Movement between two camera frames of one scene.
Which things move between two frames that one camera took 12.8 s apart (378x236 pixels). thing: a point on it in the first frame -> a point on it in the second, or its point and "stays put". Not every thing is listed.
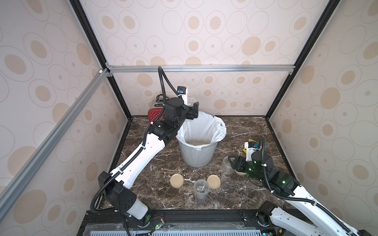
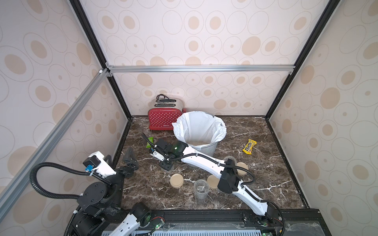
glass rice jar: x=201 y=188 stays put
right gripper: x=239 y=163 -> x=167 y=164
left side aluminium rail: x=21 y=177 stays put
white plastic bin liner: x=205 y=130 stays put
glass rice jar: x=190 y=101 -> x=173 y=170
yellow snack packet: x=244 y=150 stays put
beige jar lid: x=176 y=180 stays put
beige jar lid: x=213 y=181 stays put
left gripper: x=193 y=111 -> x=133 y=161
